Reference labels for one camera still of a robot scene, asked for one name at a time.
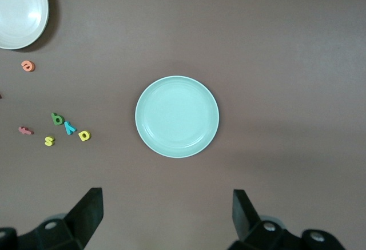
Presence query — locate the green plate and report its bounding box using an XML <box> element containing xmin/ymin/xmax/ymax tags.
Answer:
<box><xmin>134</xmin><ymin>75</ymin><xmax>220</xmax><ymax>158</ymax></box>

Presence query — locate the orange foam letter e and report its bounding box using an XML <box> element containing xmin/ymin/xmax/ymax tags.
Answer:
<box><xmin>21</xmin><ymin>60</ymin><xmax>36</xmax><ymax>73</ymax></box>

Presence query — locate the teal foam letter y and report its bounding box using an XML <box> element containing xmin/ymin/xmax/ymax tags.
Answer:
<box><xmin>63</xmin><ymin>121</ymin><xmax>78</xmax><ymax>136</ymax></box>

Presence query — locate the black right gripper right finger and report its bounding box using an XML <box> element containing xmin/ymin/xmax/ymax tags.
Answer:
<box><xmin>228</xmin><ymin>189</ymin><xmax>347</xmax><ymax>250</ymax></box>

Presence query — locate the beige plate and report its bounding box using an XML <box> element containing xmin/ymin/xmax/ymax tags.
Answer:
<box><xmin>0</xmin><ymin>0</ymin><xmax>50</xmax><ymax>50</ymax></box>

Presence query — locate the green foam letter b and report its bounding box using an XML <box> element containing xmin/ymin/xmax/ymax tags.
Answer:
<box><xmin>50</xmin><ymin>112</ymin><xmax>65</xmax><ymax>126</ymax></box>

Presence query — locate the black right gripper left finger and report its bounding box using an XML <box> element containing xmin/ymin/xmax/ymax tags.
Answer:
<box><xmin>0</xmin><ymin>187</ymin><xmax>103</xmax><ymax>250</ymax></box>

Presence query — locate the brown table cover sheet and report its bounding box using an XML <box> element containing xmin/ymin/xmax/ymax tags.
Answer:
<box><xmin>0</xmin><ymin>0</ymin><xmax>366</xmax><ymax>250</ymax></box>

